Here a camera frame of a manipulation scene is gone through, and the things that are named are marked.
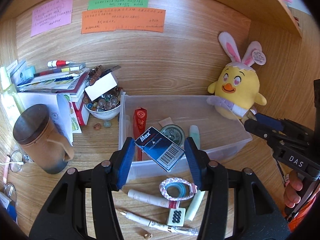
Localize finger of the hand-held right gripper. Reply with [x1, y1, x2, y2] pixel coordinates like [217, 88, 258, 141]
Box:
[244, 119, 288, 145]
[255, 112, 314, 137]

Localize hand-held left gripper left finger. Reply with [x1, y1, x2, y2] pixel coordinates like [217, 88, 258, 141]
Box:
[29, 137, 136, 240]

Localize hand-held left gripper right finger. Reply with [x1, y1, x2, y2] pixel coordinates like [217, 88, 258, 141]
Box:
[184, 137, 292, 240]

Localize white cream tube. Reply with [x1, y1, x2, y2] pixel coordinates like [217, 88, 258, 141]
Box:
[189, 125, 200, 149]

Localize clear plastic storage box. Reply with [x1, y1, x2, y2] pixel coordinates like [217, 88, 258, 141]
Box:
[118, 94, 253, 180]

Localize blue staple box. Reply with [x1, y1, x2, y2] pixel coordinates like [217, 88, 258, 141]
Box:
[134, 126, 185, 173]

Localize pink braided bracelet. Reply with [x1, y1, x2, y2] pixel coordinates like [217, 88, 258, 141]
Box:
[159, 177, 198, 202]

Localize green glass bottle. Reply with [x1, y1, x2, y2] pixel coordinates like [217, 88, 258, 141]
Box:
[160, 124, 186, 147]

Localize beige lipstick tube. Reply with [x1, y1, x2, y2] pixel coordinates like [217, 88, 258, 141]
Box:
[127, 189, 180, 208]

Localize blue tape roll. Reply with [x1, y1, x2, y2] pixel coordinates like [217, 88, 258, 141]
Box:
[165, 182, 188, 198]

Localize red envelope packet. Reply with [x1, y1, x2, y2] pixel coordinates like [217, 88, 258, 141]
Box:
[132, 107, 148, 162]

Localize light green tube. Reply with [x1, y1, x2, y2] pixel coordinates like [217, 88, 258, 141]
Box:
[185, 191, 206, 222]

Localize mahjong tile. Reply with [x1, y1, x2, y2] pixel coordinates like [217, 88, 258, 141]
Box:
[167, 207, 187, 225]

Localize white pen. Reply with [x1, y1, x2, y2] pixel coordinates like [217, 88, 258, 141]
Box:
[121, 209, 199, 236]

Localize person's right hand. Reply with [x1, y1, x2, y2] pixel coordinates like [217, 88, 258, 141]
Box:
[284, 171, 309, 217]

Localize yellow chick plush toy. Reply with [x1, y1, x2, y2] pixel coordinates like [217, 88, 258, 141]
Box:
[206, 32, 268, 120]

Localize white bowl of glass marbles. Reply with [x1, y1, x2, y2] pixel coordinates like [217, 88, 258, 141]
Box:
[83, 86, 125, 120]

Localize red and white carton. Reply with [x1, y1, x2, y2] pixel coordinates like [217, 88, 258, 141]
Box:
[72, 100, 90, 126]

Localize white rectangular box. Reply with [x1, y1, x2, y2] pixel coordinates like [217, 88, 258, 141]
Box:
[84, 73, 118, 102]

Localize brown ceramic mug with lid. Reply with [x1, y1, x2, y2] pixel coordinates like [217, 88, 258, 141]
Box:
[12, 104, 75, 175]

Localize stack of books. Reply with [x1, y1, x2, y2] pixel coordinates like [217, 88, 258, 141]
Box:
[16, 62, 92, 102]

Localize eyeglasses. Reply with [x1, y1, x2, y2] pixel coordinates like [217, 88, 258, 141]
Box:
[4, 150, 32, 205]

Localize wooden shelf board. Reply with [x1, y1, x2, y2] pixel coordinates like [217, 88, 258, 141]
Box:
[0, 0, 303, 38]

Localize red and white marker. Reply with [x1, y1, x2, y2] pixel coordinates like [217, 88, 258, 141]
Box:
[47, 59, 75, 68]

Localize pink pen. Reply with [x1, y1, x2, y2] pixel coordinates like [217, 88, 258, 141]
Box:
[3, 155, 10, 183]

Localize white cosmetic box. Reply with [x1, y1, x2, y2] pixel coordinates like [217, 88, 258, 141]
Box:
[6, 59, 27, 87]

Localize orange sticky note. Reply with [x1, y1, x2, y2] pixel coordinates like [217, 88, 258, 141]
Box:
[81, 8, 167, 34]

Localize green sticky note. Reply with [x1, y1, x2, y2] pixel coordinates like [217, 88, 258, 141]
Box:
[87, 0, 149, 11]

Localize pink sticky note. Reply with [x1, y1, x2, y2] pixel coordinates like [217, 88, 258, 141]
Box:
[30, 0, 74, 37]

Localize brown leather watch strap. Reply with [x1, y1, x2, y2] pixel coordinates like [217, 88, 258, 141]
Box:
[89, 65, 104, 85]

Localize blue lanyard card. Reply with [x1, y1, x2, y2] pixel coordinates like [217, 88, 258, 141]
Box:
[0, 192, 18, 223]

